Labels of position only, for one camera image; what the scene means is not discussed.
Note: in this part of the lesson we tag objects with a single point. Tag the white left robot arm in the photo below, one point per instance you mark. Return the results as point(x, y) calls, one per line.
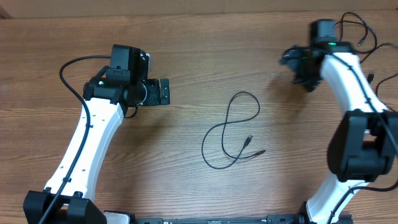
point(68, 196)

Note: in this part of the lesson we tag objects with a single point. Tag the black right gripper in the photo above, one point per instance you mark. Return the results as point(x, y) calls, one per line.
point(290, 60)

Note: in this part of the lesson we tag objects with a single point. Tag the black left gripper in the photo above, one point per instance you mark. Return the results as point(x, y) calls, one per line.
point(154, 98)

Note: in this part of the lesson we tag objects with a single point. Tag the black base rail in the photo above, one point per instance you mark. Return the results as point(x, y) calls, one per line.
point(217, 220)

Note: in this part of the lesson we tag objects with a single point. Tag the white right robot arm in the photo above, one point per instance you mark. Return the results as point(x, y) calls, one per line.
point(364, 144)

